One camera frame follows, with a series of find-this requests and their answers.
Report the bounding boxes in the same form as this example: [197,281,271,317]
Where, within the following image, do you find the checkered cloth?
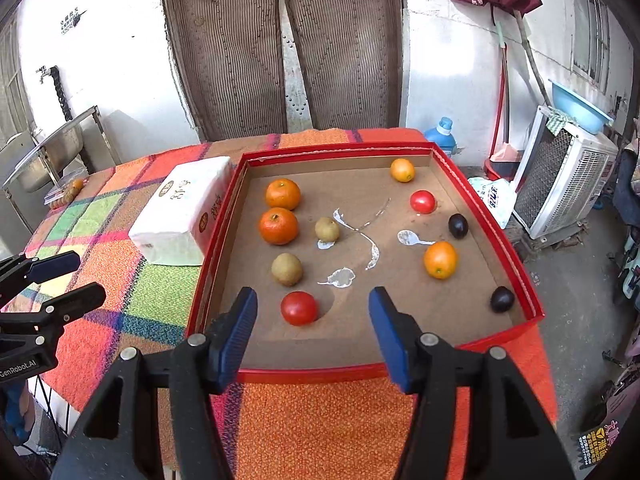
[545,109,572,136]

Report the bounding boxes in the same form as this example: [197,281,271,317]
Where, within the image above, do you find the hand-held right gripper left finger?
[50,286,259,480]

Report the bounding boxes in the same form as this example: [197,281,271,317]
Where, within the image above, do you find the dark purple plum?
[489,286,516,314]
[447,213,470,240]

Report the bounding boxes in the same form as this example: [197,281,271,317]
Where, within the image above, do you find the brown ribbed metal door leaf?
[279,0,405,131]
[157,0,288,141]

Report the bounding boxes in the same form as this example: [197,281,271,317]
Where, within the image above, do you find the red cardboard box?
[187,141,545,386]

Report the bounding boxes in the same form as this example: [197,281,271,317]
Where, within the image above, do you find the parked scooter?
[612,147,640,311]

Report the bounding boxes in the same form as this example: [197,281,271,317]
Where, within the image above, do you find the dark orange mandarin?
[258,207,300,246]
[265,178,302,211]

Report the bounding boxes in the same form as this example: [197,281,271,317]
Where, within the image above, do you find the light blue plastic basin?
[550,79,615,135]

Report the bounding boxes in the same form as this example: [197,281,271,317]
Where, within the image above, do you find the red dustpan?
[484,142,526,181]

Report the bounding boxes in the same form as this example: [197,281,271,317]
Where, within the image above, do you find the brown kiwi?
[271,252,304,287]
[314,216,341,242]

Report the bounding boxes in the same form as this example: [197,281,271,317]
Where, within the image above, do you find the group of small brown fruits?
[50,179,85,206]

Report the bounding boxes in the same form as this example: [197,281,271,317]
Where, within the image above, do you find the white plastic bag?
[467,176,518,228]

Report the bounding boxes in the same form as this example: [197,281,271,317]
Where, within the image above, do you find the red pole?
[495,42,510,161]

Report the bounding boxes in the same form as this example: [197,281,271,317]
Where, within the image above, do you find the red tomato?
[410,189,437,215]
[280,291,319,327]

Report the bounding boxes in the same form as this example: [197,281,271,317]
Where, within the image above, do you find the white air conditioner unit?
[511,105,620,240]

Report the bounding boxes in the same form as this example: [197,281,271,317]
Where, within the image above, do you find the clear plastic clamshell container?
[44,176,88,207]

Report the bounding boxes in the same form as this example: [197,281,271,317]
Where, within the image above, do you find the barred window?
[567,0,613,93]

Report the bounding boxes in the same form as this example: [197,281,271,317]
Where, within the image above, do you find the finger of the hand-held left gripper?
[0,251,81,307]
[0,282,107,341]

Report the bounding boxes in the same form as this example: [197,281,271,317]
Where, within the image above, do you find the colourful plaid blanket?
[22,127,558,480]

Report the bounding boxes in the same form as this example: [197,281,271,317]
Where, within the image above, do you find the blue detergent bottle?
[424,116,460,157]

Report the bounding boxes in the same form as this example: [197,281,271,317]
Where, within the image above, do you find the white tissue pack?
[128,156,233,267]

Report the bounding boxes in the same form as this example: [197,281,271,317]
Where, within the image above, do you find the grey wooden window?
[0,15,32,136]

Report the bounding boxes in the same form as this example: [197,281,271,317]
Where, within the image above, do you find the wooden stick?
[512,10,551,106]

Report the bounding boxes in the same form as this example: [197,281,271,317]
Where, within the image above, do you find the stainless steel sink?
[2,105,103,193]

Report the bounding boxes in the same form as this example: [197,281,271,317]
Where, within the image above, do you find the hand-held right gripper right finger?
[368,286,576,480]

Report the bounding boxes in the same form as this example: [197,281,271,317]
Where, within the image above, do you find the black spiral hose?
[50,65,68,123]

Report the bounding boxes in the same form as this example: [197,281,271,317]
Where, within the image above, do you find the person's left hand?
[0,382,38,443]

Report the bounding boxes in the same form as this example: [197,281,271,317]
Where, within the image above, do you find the smooth orange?
[423,241,459,280]
[390,158,416,183]

